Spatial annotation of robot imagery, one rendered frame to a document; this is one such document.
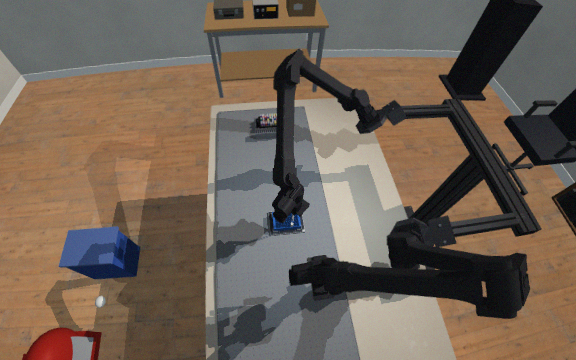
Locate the blue tube rack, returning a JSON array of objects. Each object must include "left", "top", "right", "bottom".
[{"left": 272, "top": 213, "right": 301, "bottom": 231}]

